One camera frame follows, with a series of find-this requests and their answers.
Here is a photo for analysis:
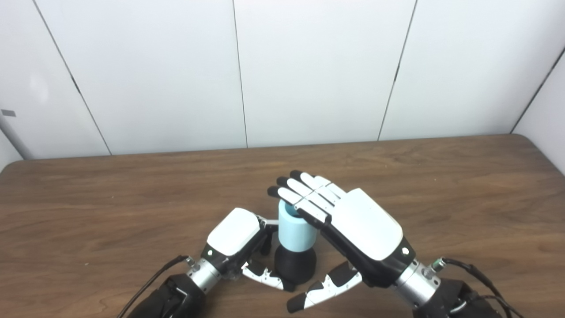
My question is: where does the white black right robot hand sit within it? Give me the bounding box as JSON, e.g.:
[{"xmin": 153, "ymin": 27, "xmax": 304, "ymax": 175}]
[{"xmin": 267, "ymin": 170, "xmax": 416, "ymax": 314}]

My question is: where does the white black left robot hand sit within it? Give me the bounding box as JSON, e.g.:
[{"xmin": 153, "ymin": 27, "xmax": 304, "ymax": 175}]
[{"xmin": 201, "ymin": 208, "xmax": 295, "ymax": 292}]

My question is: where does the light blue cylinder cup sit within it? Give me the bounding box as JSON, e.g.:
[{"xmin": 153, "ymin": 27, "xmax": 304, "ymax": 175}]
[{"xmin": 278, "ymin": 200, "xmax": 317, "ymax": 253}]

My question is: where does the black funnel-shaped nozzle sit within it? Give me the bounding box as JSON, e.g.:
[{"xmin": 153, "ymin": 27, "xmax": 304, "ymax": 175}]
[{"xmin": 274, "ymin": 245, "xmax": 316, "ymax": 285}]

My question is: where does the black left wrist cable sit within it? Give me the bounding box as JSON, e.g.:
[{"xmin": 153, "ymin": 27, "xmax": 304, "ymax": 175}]
[{"xmin": 116, "ymin": 254, "xmax": 195, "ymax": 318}]

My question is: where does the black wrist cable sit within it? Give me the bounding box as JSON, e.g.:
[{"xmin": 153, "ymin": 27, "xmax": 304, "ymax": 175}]
[
  {"xmin": 116, "ymin": 254, "xmax": 195, "ymax": 318},
  {"xmin": 432, "ymin": 257, "xmax": 526, "ymax": 318}
]

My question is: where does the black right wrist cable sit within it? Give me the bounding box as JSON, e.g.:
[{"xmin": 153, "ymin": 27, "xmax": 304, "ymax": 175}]
[{"xmin": 432, "ymin": 257, "xmax": 526, "ymax": 318}]

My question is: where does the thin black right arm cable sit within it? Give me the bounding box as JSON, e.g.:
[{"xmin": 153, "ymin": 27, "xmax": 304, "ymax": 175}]
[{"xmin": 479, "ymin": 294, "xmax": 526, "ymax": 318}]

